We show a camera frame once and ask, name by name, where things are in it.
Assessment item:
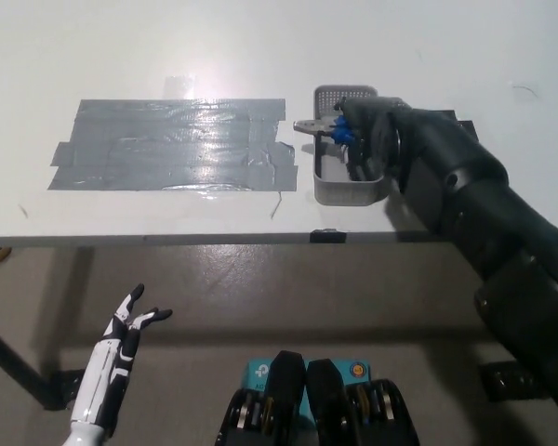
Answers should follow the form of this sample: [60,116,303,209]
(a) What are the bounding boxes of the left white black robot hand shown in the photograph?
[71,282,175,426]

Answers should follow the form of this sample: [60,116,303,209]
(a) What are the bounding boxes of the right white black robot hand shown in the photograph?
[337,96,402,183]

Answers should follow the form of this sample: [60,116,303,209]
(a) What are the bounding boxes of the blue handled pliers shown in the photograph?
[292,114,357,146]

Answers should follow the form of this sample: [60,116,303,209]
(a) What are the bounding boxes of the black teal robot body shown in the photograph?
[216,350,420,446]

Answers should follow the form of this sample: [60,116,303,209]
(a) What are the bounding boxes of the grey perforated plastic basket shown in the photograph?
[312,85,388,206]

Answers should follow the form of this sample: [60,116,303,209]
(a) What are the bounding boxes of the black metal table leg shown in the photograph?
[0,318,52,410]

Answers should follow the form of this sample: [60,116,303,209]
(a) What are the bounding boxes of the black tape patch on table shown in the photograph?
[439,109,476,140]

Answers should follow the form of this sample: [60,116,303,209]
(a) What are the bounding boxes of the grey duct tape patch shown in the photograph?
[46,97,299,192]

